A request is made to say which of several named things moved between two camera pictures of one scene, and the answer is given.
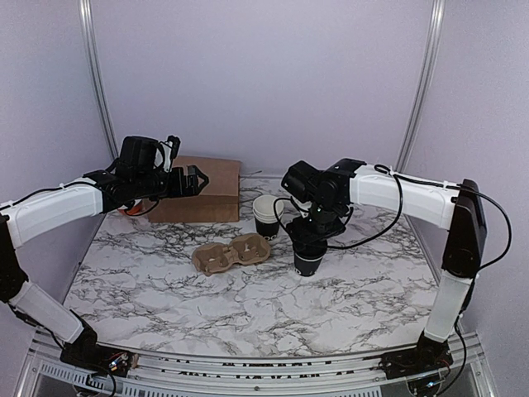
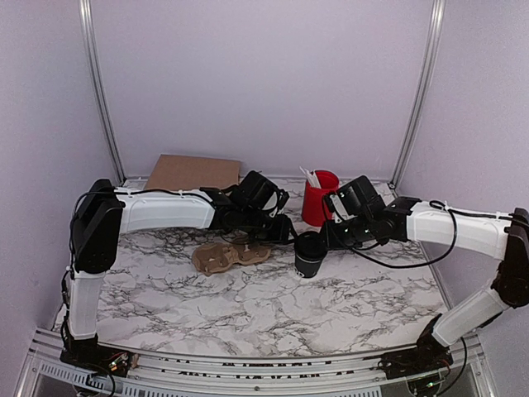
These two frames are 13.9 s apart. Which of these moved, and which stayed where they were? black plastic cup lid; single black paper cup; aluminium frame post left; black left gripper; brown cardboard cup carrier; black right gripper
Moved: black right gripper; black left gripper
Stayed: black plastic cup lid; aluminium frame post left; brown cardboard cup carrier; single black paper cup
